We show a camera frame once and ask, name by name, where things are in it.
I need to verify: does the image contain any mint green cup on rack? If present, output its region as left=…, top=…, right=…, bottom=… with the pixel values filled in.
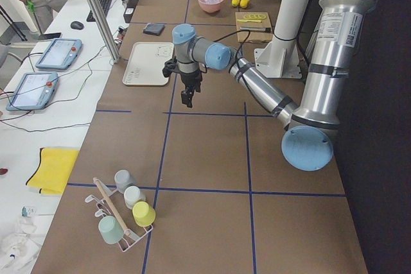
left=98, top=216, right=124, bottom=244

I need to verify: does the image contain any steel muddler black tip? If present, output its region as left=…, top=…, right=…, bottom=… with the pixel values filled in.
left=240, top=27, right=272, bottom=33

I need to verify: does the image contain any lower teach pendant tablet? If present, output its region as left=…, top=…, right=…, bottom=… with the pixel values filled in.
left=6, top=72, right=58, bottom=111

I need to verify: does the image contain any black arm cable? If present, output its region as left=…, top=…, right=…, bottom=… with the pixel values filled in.
left=200, top=30, right=252, bottom=74

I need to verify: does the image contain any upper teach pendant tablet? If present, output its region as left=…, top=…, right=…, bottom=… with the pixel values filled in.
left=35, top=39, right=83, bottom=70

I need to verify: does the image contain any pile of clear ice cubes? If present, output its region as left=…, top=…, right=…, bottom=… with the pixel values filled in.
left=201, top=0, right=221, bottom=5

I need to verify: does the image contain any upper yellow lemon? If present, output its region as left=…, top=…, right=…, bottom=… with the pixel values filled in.
left=240, top=0, right=250, bottom=9

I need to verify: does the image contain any lower yellow lemon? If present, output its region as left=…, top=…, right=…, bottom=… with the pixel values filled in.
left=231, top=0, right=240, bottom=8

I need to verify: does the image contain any grey folded cloth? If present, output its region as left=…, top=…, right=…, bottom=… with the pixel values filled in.
left=143, top=23, right=165, bottom=36

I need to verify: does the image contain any pink bowl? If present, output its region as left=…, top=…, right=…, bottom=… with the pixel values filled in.
left=197, top=0, right=224, bottom=13

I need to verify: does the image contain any wooden cutting board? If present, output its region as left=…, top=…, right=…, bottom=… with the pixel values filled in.
left=235, top=12, right=273, bottom=42

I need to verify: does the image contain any yellow cup on rack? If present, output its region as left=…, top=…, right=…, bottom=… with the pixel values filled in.
left=132, top=201, right=156, bottom=227

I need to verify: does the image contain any grey cup on rack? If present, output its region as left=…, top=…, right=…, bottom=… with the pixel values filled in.
left=114, top=169, right=137, bottom=194

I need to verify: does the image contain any wooden rack rod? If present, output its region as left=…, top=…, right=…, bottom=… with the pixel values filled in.
left=93, top=177, right=131, bottom=236

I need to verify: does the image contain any teach pendant tablet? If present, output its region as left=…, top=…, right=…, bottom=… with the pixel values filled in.
left=35, top=39, right=83, bottom=70
left=6, top=72, right=58, bottom=111

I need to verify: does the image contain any white wire cup rack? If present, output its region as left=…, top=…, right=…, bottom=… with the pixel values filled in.
left=84, top=188, right=154, bottom=252

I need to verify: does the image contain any white cup on rack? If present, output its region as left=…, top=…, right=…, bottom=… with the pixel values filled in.
left=123, top=185, right=146, bottom=210

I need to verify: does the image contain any black smartphone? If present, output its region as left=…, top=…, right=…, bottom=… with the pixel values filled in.
left=37, top=32, right=62, bottom=41

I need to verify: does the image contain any yellow cloth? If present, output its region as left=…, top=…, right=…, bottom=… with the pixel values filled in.
left=26, top=148, right=80, bottom=195

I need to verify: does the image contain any black keyboard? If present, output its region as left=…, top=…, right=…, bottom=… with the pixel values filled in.
left=86, top=0, right=112, bottom=22

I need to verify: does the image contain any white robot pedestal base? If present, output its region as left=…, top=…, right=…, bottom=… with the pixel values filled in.
left=254, top=0, right=309, bottom=79

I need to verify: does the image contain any yellow plastic knife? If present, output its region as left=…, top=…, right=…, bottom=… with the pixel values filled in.
left=236, top=19, right=262, bottom=24

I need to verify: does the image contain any aluminium frame post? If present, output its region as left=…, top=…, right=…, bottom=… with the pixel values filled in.
left=87, top=0, right=120, bottom=64

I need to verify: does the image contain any yellow lemon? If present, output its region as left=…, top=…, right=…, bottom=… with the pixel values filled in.
left=231, top=0, right=240, bottom=8
left=240, top=0, right=250, bottom=9

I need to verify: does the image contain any cream bear tray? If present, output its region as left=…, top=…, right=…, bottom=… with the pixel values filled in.
left=122, top=42, right=174, bottom=86

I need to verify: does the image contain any black computer mouse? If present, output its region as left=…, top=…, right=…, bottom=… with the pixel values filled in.
left=70, top=21, right=84, bottom=30

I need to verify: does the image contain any white crumpled plastic bag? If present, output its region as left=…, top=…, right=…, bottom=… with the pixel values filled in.
left=1, top=217, right=40, bottom=273

